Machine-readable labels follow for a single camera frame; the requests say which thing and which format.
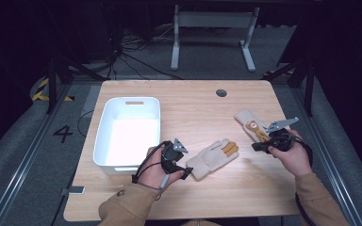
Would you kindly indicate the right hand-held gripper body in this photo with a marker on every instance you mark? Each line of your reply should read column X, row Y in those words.
column 279, row 138

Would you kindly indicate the black metal stand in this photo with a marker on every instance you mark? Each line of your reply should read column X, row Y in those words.
column 52, row 84
column 309, row 88

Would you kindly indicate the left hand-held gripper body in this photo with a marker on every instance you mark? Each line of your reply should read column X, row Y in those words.
column 172, row 152

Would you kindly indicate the silver table clamp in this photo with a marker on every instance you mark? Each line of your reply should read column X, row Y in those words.
column 74, row 190

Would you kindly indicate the grey table grommet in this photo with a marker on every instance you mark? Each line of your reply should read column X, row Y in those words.
column 221, row 93

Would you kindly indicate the person's right hand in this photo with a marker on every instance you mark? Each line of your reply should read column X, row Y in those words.
column 293, row 160

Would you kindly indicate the person's left hand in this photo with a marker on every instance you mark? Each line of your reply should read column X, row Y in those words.
column 152, row 171

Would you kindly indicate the grey metal desk frame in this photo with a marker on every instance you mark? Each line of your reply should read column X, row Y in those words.
column 213, row 19

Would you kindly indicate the white plastic bin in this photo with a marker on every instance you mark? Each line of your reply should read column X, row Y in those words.
column 132, row 138

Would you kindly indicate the beige glove with yellow plush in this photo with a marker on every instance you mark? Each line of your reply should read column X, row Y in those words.
column 248, row 124
column 210, row 157

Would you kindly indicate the yellow black hazard tape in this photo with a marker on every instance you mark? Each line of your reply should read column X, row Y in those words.
column 39, row 92

